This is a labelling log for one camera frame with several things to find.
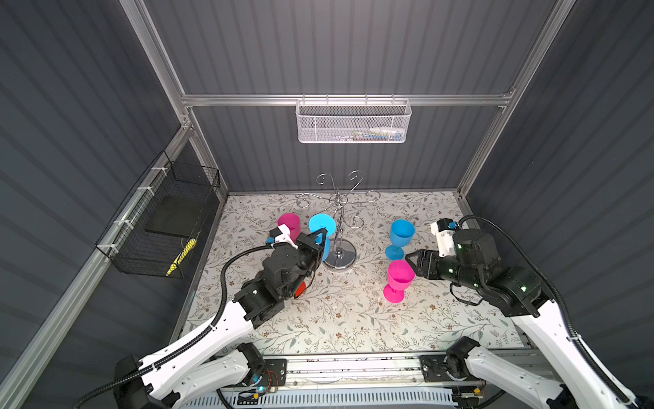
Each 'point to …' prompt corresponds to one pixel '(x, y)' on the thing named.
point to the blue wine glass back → (402, 233)
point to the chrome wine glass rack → (342, 253)
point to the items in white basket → (374, 135)
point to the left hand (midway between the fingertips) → (332, 233)
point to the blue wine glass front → (318, 221)
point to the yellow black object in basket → (189, 245)
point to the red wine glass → (301, 290)
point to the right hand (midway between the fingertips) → (418, 257)
